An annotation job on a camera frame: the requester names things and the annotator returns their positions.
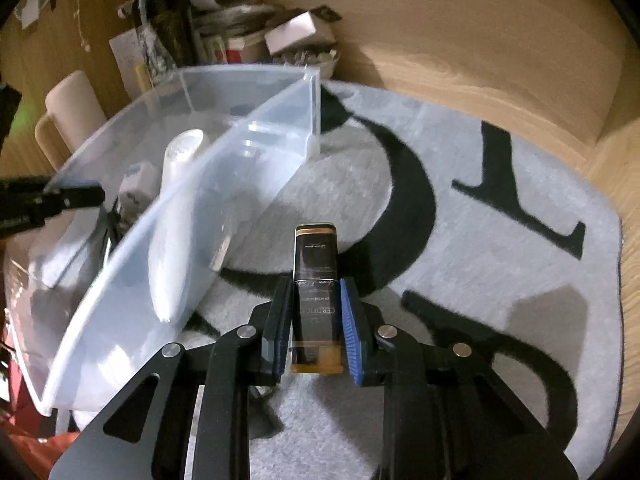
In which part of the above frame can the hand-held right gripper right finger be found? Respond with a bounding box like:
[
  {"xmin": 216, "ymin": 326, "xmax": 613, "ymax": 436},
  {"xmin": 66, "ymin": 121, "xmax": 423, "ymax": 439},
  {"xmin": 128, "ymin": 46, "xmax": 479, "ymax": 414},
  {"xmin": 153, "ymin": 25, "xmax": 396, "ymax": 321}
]
[{"xmin": 339, "ymin": 276, "xmax": 581, "ymax": 480}]

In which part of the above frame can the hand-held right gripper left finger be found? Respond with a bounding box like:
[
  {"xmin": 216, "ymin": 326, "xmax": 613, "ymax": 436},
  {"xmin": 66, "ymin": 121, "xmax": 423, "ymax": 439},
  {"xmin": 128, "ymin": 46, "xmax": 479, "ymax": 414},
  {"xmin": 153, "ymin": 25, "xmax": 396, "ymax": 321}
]
[{"xmin": 47, "ymin": 276, "xmax": 296, "ymax": 480}]

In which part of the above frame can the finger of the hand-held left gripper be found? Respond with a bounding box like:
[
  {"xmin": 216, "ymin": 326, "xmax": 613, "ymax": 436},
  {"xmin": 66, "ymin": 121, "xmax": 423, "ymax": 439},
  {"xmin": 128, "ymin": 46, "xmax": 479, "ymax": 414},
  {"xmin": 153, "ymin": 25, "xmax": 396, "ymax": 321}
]
[{"xmin": 0, "ymin": 175, "xmax": 107, "ymax": 239}]

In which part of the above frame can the black gold cosmetic tube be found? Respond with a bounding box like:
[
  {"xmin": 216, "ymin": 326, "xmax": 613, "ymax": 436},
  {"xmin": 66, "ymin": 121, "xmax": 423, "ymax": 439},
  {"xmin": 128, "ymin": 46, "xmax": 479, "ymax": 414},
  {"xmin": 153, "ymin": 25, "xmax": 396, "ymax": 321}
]
[{"xmin": 290, "ymin": 222, "xmax": 347, "ymax": 377}]

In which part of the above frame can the clear plastic organizer box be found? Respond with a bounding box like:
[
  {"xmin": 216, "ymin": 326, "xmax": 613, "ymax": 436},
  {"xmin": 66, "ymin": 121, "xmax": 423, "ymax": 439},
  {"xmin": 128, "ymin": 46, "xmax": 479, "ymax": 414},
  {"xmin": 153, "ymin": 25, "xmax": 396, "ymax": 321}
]
[{"xmin": 7, "ymin": 64, "xmax": 323, "ymax": 413}]

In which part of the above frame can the cream plastic container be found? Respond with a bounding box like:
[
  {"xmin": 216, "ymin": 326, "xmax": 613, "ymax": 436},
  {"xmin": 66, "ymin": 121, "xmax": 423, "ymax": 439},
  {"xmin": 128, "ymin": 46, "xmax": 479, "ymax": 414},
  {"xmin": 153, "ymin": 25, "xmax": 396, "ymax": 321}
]
[{"xmin": 35, "ymin": 71, "xmax": 108, "ymax": 172}]

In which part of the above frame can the white travel adapter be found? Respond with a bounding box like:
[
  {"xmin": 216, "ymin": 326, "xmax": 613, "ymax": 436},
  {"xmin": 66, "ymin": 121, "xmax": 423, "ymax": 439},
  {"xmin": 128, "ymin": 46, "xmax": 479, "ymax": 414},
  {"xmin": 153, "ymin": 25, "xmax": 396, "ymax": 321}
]
[{"xmin": 119, "ymin": 161, "xmax": 161, "ymax": 214}]

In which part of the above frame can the grey mat with black letters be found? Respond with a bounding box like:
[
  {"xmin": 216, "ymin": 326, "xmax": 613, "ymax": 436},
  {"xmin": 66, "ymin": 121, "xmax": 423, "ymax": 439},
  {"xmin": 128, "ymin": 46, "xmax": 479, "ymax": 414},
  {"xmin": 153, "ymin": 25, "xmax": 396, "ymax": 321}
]
[{"xmin": 50, "ymin": 80, "xmax": 624, "ymax": 480}]

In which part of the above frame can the white handheld massager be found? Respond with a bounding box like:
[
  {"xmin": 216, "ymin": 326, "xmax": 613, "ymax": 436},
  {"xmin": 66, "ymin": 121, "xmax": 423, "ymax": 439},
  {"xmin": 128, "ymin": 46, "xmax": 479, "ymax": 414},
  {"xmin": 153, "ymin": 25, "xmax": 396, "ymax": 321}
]
[{"xmin": 149, "ymin": 129, "xmax": 211, "ymax": 324}]

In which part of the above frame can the handwritten paper note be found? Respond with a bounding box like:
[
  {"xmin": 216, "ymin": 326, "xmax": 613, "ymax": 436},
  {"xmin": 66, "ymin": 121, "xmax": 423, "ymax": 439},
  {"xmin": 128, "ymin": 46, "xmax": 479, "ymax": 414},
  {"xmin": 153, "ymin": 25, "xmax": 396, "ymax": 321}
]
[{"xmin": 110, "ymin": 30, "xmax": 147, "ymax": 96}]

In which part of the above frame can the dark bottle with elephant label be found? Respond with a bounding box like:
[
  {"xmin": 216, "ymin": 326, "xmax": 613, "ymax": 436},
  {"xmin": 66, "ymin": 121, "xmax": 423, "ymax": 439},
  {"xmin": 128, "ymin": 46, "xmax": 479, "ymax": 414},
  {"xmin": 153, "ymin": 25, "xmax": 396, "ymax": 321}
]
[{"xmin": 137, "ymin": 0, "xmax": 197, "ymax": 86}]

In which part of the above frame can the red box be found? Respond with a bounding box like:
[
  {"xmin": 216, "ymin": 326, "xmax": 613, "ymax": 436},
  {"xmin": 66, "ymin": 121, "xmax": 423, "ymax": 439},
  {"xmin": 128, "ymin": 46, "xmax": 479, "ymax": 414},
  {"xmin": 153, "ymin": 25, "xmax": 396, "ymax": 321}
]
[{"xmin": 222, "ymin": 40, "xmax": 271, "ymax": 66}]

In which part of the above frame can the bowl of beads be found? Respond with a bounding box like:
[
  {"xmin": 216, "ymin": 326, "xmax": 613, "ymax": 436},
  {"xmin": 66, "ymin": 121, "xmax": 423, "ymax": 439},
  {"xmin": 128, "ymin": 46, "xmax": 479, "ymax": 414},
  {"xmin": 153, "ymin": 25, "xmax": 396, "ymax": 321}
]
[{"xmin": 277, "ymin": 47, "xmax": 341, "ymax": 81}]

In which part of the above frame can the orange cloth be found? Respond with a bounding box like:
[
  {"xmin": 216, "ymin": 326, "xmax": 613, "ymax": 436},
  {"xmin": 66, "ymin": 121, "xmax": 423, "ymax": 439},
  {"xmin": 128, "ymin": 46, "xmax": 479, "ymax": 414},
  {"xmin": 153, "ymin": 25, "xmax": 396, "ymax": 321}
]
[{"xmin": 0, "ymin": 430, "xmax": 82, "ymax": 480}]

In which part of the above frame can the white card box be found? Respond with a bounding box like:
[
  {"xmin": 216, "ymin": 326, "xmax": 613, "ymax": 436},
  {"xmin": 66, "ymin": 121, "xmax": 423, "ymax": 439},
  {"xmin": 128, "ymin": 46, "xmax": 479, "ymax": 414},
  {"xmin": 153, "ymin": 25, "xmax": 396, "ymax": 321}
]
[{"xmin": 264, "ymin": 11, "xmax": 337, "ymax": 56}]

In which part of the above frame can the hanging beaded cord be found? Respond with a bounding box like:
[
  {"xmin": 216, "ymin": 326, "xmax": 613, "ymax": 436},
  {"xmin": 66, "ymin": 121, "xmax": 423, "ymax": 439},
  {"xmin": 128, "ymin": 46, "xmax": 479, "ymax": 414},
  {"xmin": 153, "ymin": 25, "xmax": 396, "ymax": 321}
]
[{"xmin": 50, "ymin": 0, "xmax": 94, "ymax": 54}]

